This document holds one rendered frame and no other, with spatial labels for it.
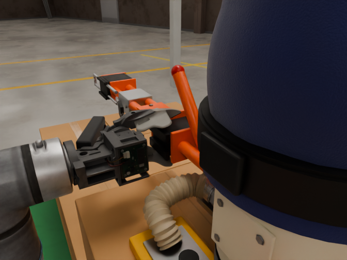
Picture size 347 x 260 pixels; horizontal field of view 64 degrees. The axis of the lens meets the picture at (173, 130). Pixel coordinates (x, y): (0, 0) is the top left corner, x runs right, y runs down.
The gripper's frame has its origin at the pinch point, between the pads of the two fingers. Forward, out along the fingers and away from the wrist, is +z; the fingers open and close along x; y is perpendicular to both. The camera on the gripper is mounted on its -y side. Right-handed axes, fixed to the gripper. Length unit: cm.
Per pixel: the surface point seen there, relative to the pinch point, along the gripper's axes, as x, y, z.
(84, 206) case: -12.3, -1.9, -18.5
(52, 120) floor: -103, -279, -5
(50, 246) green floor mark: -105, -94, -31
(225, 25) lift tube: 21.4, 25.3, -9.2
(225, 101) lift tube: 16.0, 26.7, -9.9
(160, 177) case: -12.5, -3.1, -1.8
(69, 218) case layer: -52, -47, -20
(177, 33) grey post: -26, -318, 183
